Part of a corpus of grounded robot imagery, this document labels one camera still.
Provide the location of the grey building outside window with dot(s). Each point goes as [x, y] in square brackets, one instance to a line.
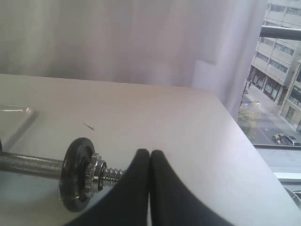
[275, 72]

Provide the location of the black plate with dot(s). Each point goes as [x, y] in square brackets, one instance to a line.
[71, 186]

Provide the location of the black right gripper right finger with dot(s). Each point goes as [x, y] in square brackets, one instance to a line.
[172, 203]

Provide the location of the dark window frame bar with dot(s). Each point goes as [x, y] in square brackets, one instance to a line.
[280, 33]

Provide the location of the white curtain backdrop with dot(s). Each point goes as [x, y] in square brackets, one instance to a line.
[205, 44]

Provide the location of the chrome spin-lock collar nut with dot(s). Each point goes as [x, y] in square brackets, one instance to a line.
[93, 176]

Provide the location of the white rectangular tray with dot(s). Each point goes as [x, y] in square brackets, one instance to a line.
[14, 121]

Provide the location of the chrome dumbbell bar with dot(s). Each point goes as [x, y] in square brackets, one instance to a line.
[50, 168]

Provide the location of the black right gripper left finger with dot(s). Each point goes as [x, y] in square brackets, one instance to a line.
[126, 204]

